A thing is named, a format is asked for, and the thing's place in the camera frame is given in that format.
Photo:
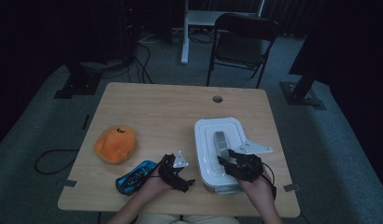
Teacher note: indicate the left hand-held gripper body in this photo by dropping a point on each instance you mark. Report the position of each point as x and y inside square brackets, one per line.
[169, 172]

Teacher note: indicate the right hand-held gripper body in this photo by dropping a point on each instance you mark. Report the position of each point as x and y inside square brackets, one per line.
[247, 168]

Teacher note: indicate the white storage box lid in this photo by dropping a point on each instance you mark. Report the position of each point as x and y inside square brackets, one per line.
[208, 149]

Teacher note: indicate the clear plastic storage box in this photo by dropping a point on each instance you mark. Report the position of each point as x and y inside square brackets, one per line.
[225, 189]

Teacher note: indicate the blue toy car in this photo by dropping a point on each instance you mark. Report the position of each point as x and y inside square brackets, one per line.
[133, 180]

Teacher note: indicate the orange plush toy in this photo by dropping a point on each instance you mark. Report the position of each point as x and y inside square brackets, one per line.
[115, 143]

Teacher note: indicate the person's left hand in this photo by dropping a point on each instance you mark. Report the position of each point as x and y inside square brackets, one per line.
[155, 185]

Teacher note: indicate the person's right hand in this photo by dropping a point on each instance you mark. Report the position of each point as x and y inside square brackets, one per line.
[256, 189]

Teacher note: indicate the person's beige pants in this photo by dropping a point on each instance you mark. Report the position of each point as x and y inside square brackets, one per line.
[186, 219]

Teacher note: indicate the grey tape strip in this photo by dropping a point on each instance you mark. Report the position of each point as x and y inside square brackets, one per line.
[291, 187]
[70, 183]

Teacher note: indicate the grey round table grommet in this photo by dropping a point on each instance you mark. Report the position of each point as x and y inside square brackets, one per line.
[217, 99]

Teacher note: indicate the black slanted stand with base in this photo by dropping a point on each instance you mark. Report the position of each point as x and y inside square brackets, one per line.
[301, 93]

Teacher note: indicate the black folding chair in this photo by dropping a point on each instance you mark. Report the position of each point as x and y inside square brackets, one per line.
[242, 43]

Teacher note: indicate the black stand with square base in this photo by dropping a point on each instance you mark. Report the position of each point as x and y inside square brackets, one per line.
[79, 82]

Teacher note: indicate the dark computer tower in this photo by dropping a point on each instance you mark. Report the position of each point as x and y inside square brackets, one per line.
[130, 28]

